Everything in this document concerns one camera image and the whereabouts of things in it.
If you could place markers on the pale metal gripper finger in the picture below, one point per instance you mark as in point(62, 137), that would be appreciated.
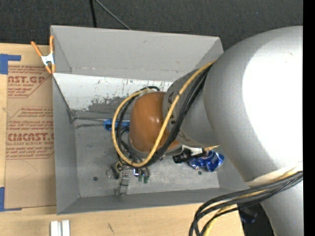
point(115, 171)
point(123, 184)

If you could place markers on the grey metal bin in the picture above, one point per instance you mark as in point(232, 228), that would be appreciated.
point(98, 151)

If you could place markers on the blue plastic object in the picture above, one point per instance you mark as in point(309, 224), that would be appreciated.
point(108, 125)

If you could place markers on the blue crumpled packet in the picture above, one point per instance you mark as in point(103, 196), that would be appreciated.
point(208, 161)

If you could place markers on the brown cardboard board, red print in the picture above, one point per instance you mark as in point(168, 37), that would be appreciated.
point(29, 176)

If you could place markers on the black cylinder on white bracket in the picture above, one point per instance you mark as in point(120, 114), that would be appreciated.
point(181, 157)

